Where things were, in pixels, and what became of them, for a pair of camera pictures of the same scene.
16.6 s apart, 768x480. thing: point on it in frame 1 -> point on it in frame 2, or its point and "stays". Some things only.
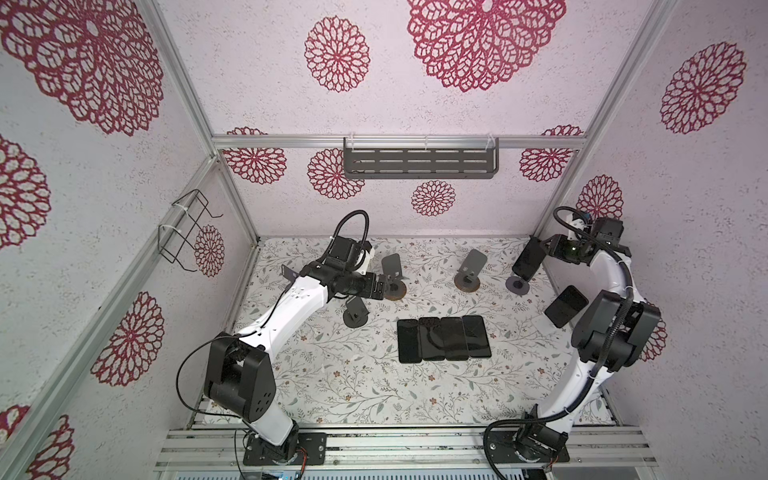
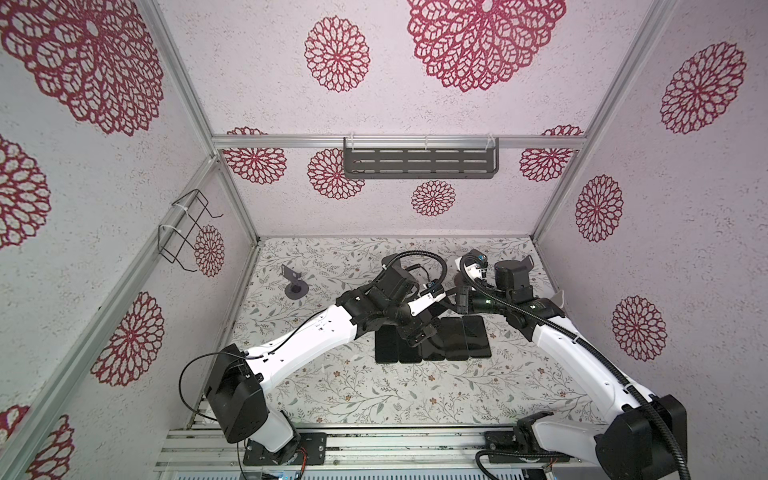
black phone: [530, 259] -> [386, 344]
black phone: [431, 338] stays
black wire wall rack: [176, 235] stays
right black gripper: [557, 248] -> [463, 296]
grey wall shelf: [421, 157] stays
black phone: [409, 341] stays
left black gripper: [369, 290] -> [408, 332]
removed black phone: [477, 336] stays
